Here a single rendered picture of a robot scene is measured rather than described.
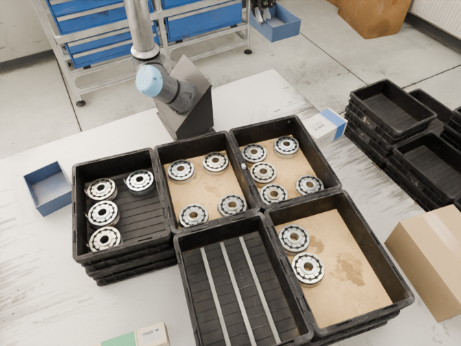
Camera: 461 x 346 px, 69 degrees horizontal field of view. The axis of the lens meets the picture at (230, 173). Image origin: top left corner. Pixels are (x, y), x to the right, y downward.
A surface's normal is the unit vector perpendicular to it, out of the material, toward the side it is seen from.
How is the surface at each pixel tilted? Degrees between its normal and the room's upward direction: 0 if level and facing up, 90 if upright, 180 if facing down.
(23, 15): 90
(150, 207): 0
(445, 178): 0
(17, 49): 90
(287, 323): 0
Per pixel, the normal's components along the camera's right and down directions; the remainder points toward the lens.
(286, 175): -0.02, -0.63
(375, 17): 0.25, 0.75
